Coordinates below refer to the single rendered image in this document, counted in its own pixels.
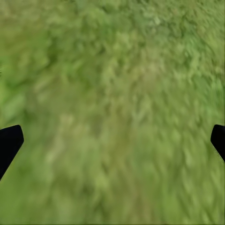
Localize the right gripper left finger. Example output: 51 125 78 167
0 125 24 180

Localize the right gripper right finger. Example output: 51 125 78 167
210 124 225 161

